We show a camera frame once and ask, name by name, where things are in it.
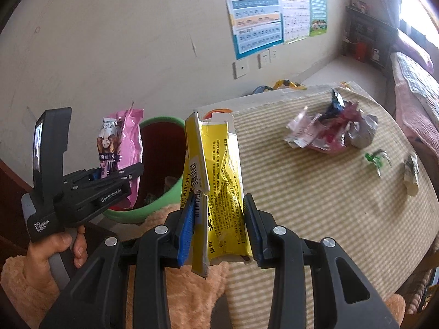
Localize person's left hand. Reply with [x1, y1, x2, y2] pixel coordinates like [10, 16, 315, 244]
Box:
[27, 224, 89, 297]

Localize white chart wall poster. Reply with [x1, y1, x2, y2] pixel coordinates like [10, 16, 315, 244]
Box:
[278, 0, 309, 43]

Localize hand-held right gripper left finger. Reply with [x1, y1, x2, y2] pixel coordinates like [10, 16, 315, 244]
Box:
[39, 192, 199, 329]

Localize blue plaid patchwork quilt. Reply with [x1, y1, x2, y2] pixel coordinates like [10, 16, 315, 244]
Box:
[391, 52, 439, 124]

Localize light pink plastic wrapper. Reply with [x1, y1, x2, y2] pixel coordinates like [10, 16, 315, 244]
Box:
[115, 101, 145, 210]

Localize white brown drink pouch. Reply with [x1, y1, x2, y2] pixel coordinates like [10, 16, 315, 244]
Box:
[96, 117, 125, 180]

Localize dark metal desk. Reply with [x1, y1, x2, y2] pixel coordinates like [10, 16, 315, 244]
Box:
[345, 5, 398, 72]

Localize yellow toy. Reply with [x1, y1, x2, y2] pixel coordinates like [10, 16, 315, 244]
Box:
[272, 79, 307, 91]

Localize peach fleece clothing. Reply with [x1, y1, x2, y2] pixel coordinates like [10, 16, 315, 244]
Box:
[127, 206, 407, 329]

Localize magenta plastic wrapper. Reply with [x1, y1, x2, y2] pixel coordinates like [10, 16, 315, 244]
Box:
[309, 101, 364, 153]

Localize clear plastic wrapper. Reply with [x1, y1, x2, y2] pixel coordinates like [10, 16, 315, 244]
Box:
[283, 106, 325, 149]

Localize green candy wrapper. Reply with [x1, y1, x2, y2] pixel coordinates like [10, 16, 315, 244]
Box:
[364, 149, 392, 178]

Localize bright window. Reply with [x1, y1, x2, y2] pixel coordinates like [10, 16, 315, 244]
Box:
[401, 0, 439, 42]

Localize sheer pink curtain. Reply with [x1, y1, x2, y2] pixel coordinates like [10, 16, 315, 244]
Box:
[377, 0, 405, 31]

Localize green plastic bin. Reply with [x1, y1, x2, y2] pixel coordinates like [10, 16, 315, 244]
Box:
[103, 117, 187, 225]

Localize white low table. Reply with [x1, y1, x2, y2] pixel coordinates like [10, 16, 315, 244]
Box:
[195, 81, 359, 120]

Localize teal chart wall poster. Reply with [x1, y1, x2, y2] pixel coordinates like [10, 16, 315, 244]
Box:
[308, 0, 328, 38]

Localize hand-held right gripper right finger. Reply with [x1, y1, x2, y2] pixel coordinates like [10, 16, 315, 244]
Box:
[243, 193, 402, 329]

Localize pink quilted sheet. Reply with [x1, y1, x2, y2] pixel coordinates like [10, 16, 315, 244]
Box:
[394, 82, 439, 179]

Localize person's left forearm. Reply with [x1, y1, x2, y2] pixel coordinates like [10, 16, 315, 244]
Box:
[0, 255, 67, 329]

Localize blue alphabet wall poster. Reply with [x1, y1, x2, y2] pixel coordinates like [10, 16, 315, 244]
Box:
[219, 0, 285, 60]

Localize silver foil wrapper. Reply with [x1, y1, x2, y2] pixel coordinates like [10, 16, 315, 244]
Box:
[345, 115, 379, 149]

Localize bed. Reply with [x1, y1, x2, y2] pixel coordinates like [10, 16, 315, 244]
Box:
[387, 51, 439, 186]

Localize yellow cardboard box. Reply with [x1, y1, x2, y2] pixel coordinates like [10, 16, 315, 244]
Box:
[180, 111, 254, 278]

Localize dark blue foil wrapper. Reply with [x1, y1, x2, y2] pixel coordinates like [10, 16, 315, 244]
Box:
[324, 88, 345, 117]

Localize purple pillow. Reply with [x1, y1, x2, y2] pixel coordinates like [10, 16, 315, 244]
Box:
[391, 29, 434, 74]

